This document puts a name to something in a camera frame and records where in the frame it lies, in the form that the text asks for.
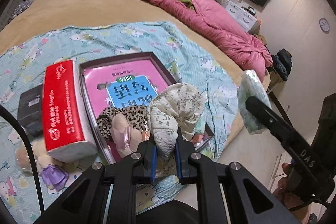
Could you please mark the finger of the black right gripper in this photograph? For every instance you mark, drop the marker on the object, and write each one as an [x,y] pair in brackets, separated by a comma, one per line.
[279,128]

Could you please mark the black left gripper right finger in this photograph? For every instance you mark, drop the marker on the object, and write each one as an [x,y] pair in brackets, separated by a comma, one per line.
[227,193]

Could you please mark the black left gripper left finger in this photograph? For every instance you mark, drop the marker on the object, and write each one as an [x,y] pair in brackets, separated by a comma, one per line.
[105,193]

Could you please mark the beige plush doll purple dress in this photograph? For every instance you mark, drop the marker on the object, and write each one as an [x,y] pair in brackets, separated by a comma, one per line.
[50,169]

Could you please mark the green floral tissue pack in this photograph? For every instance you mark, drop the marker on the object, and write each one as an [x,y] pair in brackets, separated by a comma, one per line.
[251,86]

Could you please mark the leopard print scrunchie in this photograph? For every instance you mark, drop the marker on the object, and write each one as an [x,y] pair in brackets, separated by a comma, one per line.
[135,116]

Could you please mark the white floral neck pillow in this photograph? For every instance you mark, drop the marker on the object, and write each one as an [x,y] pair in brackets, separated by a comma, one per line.
[180,106]

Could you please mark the red white tissue pack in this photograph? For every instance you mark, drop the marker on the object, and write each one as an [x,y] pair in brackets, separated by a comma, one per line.
[66,127]

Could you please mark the dark clothes pile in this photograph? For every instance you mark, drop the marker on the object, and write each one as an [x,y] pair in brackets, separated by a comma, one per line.
[282,64]

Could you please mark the small black box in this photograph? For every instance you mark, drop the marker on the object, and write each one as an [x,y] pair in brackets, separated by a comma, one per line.
[30,111]

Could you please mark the pink quilt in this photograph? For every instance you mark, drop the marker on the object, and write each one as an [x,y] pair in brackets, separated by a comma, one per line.
[213,22]

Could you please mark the dark box with pink book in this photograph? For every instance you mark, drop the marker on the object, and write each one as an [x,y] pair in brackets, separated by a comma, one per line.
[120,81]

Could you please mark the white drawer cabinet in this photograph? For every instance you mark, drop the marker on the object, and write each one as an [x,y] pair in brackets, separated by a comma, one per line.
[247,22]

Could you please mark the Hello Kitty blue bedsheet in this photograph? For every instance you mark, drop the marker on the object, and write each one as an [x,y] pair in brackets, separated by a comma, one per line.
[189,60]

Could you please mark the round beige bed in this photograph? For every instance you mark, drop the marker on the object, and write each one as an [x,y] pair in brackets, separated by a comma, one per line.
[48,15]

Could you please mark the round wall clock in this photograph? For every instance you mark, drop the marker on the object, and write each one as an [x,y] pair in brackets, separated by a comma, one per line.
[324,25]

